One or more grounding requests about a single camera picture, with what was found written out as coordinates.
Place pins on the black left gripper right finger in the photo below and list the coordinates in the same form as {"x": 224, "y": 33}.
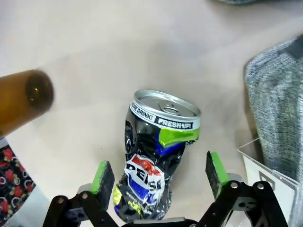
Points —
{"x": 220, "y": 179}

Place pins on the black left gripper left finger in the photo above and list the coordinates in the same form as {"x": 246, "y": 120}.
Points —
{"x": 101, "y": 186}

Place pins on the crushed black Pepsi can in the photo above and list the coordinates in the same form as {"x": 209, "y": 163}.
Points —
{"x": 156, "y": 156}

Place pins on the clear acrylic box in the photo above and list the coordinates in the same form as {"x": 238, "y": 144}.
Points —
{"x": 272, "y": 182}

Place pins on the red floral patterned cloth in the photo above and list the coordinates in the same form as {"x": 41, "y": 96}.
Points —
{"x": 14, "y": 179}

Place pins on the grey knitted cloth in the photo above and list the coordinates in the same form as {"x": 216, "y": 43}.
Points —
{"x": 275, "y": 106}

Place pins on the brown glass bottle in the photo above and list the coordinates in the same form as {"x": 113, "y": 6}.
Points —
{"x": 22, "y": 99}

